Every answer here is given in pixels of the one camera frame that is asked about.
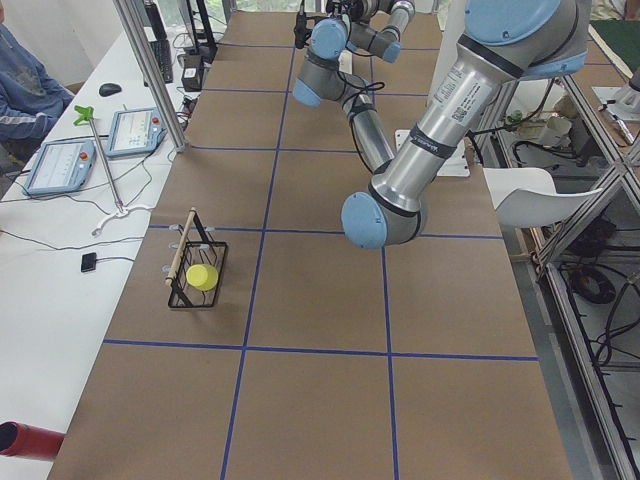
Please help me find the grabber stick tool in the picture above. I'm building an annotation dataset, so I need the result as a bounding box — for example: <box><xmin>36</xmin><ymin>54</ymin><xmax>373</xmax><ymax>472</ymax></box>
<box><xmin>74</xmin><ymin>105</ymin><xmax>152</xmax><ymax>237</ymax></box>

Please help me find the black box with label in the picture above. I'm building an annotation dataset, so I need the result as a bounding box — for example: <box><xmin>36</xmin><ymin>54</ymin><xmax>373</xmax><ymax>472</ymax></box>
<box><xmin>181</xmin><ymin>54</ymin><xmax>205</xmax><ymax>92</ymax></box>

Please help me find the black computer mouse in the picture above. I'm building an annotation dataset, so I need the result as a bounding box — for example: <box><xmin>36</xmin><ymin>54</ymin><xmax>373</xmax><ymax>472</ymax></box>
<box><xmin>98</xmin><ymin>82</ymin><xmax>122</xmax><ymax>98</ymax></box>

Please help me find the teach pendant tablet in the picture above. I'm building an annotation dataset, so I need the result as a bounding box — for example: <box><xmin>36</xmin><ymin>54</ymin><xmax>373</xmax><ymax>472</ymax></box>
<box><xmin>105</xmin><ymin>108</ymin><xmax>166</xmax><ymax>158</ymax></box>
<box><xmin>23</xmin><ymin>140</ymin><xmax>96</xmax><ymax>197</ymax></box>

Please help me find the black wire cup rack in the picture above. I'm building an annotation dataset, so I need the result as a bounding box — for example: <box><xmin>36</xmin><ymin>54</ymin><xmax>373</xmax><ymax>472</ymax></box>
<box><xmin>165</xmin><ymin>208</ymin><xmax>229</xmax><ymax>310</ymax></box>

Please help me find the yellow cup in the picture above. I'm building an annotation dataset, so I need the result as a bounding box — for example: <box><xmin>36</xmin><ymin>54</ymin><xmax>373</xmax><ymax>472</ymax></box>
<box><xmin>186</xmin><ymin>264</ymin><xmax>219</xmax><ymax>292</ymax></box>

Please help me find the black keyboard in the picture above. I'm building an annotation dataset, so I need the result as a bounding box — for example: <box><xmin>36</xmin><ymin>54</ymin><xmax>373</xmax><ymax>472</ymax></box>
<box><xmin>149</xmin><ymin>39</ymin><xmax>174</xmax><ymax>83</ymax></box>

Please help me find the white chair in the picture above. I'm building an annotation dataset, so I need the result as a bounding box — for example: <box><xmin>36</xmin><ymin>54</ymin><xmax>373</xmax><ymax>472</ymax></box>
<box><xmin>483</xmin><ymin>167</ymin><xmax>603</xmax><ymax>228</ymax></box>

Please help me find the small black device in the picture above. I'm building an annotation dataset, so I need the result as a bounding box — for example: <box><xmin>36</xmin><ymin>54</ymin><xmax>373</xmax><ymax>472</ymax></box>
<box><xmin>80</xmin><ymin>252</ymin><xmax>98</xmax><ymax>273</ymax></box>

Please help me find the red tube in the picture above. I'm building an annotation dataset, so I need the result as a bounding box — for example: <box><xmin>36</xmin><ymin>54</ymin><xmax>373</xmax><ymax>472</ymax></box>
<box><xmin>1</xmin><ymin>421</ymin><xmax>65</xmax><ymax>461</ymax></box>

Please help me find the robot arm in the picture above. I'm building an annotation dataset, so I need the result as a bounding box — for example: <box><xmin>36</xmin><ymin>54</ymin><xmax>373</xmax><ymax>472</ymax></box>
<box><xmin>341</xmin><ymin>0</ymin><xmax>592</xmax><ymax>249</ymax></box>
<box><xmin>293</xmin><ymin>0</ymin><xmax>416</xmax><ymax>174</ymax></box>

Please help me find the seated person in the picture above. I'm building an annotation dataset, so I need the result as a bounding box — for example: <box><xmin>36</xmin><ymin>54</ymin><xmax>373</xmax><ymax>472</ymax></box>
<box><xmin>1</xmin><ymin>11</ymin><xmax>74</xmax><ymax>142</ymax></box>

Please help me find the wooden rack handle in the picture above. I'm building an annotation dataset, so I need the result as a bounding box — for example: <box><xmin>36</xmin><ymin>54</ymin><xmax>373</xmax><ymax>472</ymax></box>
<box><xmin>165</xmin><ymin>207</ymin><xmax>197</xmax><ymax>287</ymax></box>

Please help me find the aluminium frame post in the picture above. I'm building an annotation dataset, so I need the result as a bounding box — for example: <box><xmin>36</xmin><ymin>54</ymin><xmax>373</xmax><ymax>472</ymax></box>
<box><xmin>113</xmin><ymin>0</ymin><xmax>187</xmax><ymax>153</ymax></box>

